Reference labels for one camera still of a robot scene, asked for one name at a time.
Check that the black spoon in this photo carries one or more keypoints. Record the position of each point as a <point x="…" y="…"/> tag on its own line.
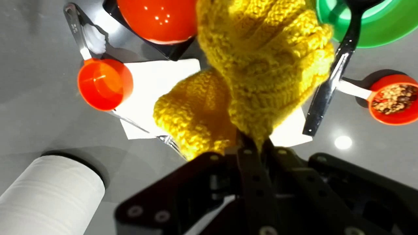
<point x="334" y="78"/>

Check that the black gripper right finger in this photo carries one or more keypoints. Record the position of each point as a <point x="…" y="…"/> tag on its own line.
<point x="339" y="200"/>

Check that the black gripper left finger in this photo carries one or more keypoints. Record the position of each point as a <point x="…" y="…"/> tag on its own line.
<point x="243" y="196"/>

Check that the small red measuring cup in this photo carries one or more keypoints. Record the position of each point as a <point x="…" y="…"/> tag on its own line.
<point x="392" y="99"/>

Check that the yellow knitted cloth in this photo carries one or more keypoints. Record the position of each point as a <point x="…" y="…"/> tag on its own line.
<point x="261" y="65"/>

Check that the small green measuring cup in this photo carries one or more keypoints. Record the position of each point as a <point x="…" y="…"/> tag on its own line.
<point x="382" y="26"/>

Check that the clear plastic fork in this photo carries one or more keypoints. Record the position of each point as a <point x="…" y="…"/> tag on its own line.
<point x="171" y="145"/>

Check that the white paper towel roll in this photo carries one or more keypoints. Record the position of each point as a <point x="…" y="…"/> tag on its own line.
<point x="47" y="200"/>

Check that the red bowl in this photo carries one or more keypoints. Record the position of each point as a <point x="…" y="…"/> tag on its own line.
<point x="156" y="20"/>

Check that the large red measuring cup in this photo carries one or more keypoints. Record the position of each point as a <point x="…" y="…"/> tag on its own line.
<point x="104" y="85"/>

